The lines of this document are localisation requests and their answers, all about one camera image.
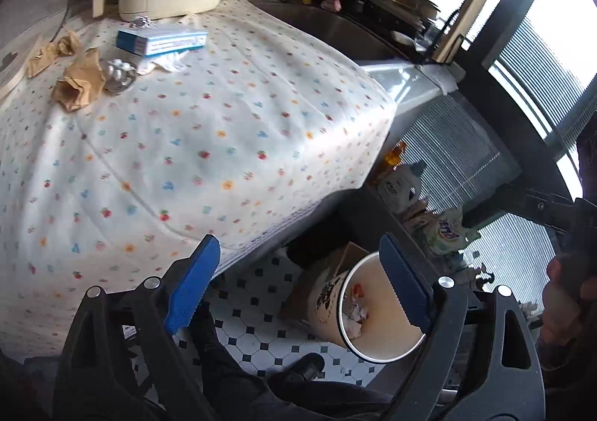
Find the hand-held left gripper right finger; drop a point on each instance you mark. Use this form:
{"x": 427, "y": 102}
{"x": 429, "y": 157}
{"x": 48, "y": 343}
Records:
{"x": 405, "y": 283}

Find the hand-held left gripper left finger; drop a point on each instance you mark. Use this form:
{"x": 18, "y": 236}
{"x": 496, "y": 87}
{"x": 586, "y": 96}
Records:
{"x": 191, "y": 288}

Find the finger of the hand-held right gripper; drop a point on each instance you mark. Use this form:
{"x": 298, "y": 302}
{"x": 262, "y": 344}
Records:
{"x": 550, "y": 212}

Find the silver snack bag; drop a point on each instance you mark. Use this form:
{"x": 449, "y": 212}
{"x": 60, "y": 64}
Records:
{"x": 355, "y": 314}

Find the cream waste bin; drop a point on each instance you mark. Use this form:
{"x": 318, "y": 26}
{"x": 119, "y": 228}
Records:
{"x": 373, "y": 339}

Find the silver blister pack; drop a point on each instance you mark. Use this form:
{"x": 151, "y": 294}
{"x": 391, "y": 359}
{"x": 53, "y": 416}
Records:
{"x": 119, "y": 73}

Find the white tissue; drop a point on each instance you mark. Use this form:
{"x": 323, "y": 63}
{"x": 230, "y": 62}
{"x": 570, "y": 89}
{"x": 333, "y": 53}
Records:
{"x": 163, "y": 63}

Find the large brown paper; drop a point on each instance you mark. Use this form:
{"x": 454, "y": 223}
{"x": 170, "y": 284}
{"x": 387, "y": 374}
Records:
{"x": 79, "y": 85}

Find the blue and white box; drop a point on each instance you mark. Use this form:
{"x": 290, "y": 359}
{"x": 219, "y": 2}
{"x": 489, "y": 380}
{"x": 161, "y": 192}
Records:
{"x": 163, "y": 41}

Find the small brown paper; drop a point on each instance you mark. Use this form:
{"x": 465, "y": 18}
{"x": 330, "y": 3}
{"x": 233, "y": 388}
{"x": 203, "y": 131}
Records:
{"x": 46, "y": 55}

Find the person's right forearm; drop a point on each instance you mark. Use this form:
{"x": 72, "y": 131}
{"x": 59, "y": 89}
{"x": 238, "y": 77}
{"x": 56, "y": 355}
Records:
{"x": 571, "y": 365}

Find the person's right hand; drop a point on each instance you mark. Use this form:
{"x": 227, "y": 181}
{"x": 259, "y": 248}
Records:
{"x": 557, "y": 309}

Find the printed refill pouch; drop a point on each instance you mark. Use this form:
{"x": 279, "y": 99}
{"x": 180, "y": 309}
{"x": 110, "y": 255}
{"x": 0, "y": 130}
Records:
{"x": 447, "y": 230}

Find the white bottle teal cap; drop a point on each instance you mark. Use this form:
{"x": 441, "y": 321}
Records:
{"x": 396, "y": 188}

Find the orange bottle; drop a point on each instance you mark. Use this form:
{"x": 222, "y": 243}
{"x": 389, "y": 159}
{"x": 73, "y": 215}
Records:
{"x": 394, "y": 157}

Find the black shoe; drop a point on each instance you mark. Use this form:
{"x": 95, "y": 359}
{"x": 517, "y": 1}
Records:
{"x": 305, "y": 366}

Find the floral tablecloth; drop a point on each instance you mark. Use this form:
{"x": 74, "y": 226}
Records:
{"x": 210, "y": 146}

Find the white rag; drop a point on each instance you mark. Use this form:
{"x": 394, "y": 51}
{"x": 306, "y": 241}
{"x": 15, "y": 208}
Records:
{"x": 443, "y": 76}

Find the wooden cutting board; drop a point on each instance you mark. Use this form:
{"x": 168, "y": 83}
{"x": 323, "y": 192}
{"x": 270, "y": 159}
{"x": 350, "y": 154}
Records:
{"x": 459, "y": 25}

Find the small bowl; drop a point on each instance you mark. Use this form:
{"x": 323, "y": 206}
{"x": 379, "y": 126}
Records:
{"x": 402, "y": 37}

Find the steel sink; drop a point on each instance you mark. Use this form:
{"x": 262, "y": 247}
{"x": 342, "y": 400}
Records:
{"x": 317, "y": 25}

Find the black window frame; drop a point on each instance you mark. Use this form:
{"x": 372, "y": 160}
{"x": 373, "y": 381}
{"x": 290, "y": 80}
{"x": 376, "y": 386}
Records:
{"x": 522, "y": 6}

